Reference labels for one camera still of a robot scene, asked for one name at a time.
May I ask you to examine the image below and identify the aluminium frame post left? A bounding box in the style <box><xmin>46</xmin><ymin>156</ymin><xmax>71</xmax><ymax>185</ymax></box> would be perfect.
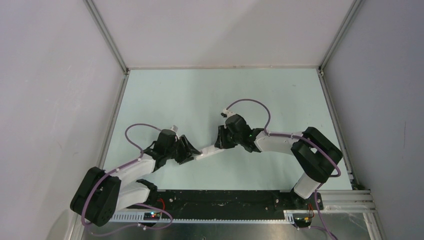
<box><xmin>83</xmin><ymin>0</ymin><xmax>129</xmax><ymax>75</ymax></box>

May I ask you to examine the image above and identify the right controller board with wires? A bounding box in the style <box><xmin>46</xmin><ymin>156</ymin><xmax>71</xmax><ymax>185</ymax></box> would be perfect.
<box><xmin>292</xmin><ymin>216</ymin><xmax>314</xmax><ymax>229</ymax></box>

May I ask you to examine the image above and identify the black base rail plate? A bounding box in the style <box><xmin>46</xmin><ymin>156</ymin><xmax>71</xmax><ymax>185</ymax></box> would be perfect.
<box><xmin>146</xmin><ymin>190</ymin><xmax>324</xmax><ymax>220</ymax></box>

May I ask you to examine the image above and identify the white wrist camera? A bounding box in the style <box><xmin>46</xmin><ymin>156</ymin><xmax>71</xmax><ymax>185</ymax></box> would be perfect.
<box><xmin>220</xmin><ymin>108</ymin><xmax>235</xmax><ymax>118</ymax></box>
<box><xmin>170</xmin><ymin>125</ymin><xmax>178</xmax><ymax>133</ymax></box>

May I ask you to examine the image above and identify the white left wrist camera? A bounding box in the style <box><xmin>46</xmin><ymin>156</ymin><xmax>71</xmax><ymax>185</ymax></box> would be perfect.
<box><xmin>170</xmin><ymin>125</ymin><xmax>178</xmax><ymax>133</ymax></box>

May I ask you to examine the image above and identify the white slotted cable duct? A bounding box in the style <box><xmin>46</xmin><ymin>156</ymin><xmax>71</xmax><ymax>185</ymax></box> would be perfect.
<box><xmin>108</xmin><ymin>211</ymin><xmax>294</xmax><ymax>224</ymax></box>

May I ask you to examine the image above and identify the white remote control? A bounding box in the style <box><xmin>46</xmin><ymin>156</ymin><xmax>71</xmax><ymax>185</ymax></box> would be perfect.
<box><xmin>194</xmin><ymin>145</ymin><xmax>225</xmax><ymax>161</ymax></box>

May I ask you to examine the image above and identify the aluminium frame post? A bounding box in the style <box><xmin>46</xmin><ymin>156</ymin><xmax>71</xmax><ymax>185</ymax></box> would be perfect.
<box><xmin>318</xmin><ymin>0</ymin><xmax>366</xmax><ymax>72</ymax></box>
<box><xmin>83</xmin><ymin>0</ymin><xmax>129</xmax><ymax>75</ymax></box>

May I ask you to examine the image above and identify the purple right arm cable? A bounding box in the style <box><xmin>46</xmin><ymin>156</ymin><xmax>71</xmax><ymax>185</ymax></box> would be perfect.
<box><xmin>225</xmin><ymin>98</ymin><xmax>342</xmax><ymax>240</ymax></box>

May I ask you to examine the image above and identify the left controller board with LEDs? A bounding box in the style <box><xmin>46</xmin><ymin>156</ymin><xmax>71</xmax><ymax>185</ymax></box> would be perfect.
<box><xmin>142</xmin><ymin>211</ymin><xmax>162</xmax><ymax>221</ymax></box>

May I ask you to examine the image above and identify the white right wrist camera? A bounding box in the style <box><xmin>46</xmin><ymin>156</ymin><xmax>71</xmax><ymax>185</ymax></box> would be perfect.
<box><xmin>220</xmin><ymin>108</ymin><xmax>235</xmax><ymax>118</ymax></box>

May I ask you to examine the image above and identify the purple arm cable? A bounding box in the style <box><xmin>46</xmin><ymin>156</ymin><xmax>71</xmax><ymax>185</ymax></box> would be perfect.
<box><xmin>225</xmin><ymin>98</ymin><xmax>342</xmax><ymax>240</ymax></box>
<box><xmin>81</xmin><ymin>123</ymin><xmax>174</xmax><ymax>238</ymax></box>

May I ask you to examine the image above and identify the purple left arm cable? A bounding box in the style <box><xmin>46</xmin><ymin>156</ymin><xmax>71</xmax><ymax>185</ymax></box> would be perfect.
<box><xmin>81</xmin><ymin>123</ymin><xmax>174</xmax><ymax>238</ymax></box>

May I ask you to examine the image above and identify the aluminium frame post right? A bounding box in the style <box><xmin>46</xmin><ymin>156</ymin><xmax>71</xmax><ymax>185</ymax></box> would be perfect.
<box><xmin>318</xmin><ymin>0</ymin><xmax>366</xmax><ymax>72</ymax></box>

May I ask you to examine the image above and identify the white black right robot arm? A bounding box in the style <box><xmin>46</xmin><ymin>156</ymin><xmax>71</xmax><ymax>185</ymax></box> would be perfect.
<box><xmin>214</xmin><ymin>113</ymin><xmax>343</xmax><ymax>209</ymax></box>

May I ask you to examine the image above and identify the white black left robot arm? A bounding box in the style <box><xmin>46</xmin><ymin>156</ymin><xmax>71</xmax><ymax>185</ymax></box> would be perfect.
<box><xmin>70</xmin><ymin>129</ymin><xmax>202</xmax><ymax>227</ymax></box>

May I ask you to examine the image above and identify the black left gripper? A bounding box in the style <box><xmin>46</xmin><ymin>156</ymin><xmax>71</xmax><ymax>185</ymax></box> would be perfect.
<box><xmin>165</xmin><ymin>135</ymin><xmax>200</xmax><ymax>165</ymax></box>

